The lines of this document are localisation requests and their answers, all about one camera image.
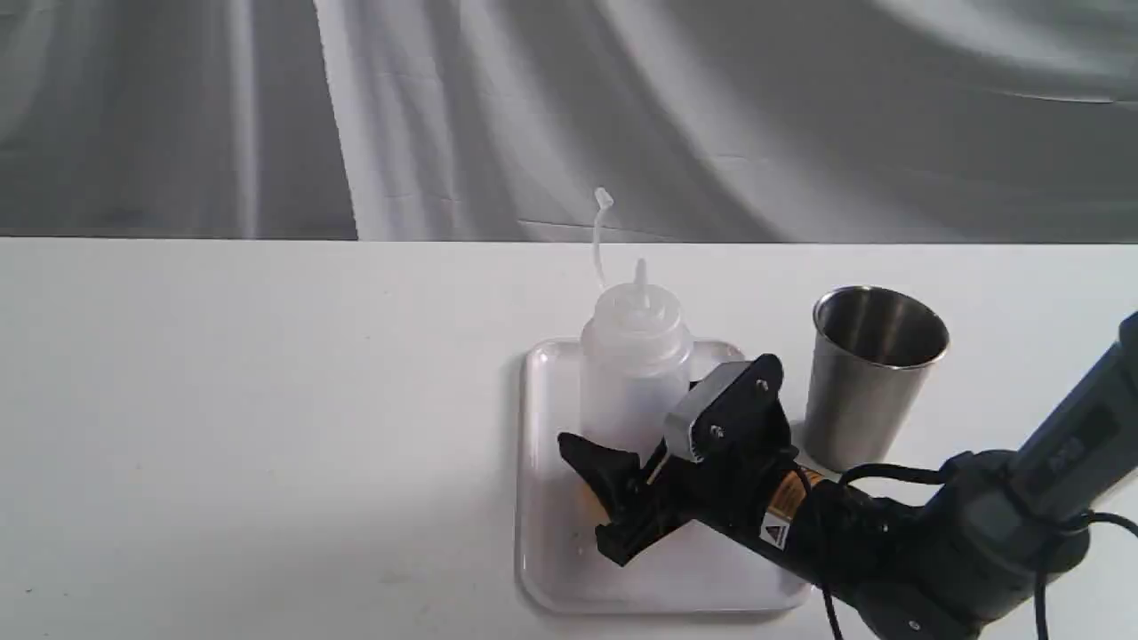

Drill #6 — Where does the translucent squeeze bottle amber liquid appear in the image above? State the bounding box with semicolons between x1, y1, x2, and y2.
580;187;693;461

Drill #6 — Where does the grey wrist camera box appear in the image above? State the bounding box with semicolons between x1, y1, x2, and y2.
662;361;750;463

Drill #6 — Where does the grey fabric backdrop curtain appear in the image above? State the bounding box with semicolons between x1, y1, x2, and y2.
1;1;1137;243

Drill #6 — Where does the white plastic tray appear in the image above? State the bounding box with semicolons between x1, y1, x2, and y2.
516;339;813;616

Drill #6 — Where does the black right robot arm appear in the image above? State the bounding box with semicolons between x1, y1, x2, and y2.
556;315;1135;639

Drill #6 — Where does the stainless steel cup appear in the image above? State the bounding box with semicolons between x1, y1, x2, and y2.
802;286;950;471

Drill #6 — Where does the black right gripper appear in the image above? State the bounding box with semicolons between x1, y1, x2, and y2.
556;354;828;588

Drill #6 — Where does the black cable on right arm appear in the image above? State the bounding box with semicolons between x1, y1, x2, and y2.
782;458;1138;640

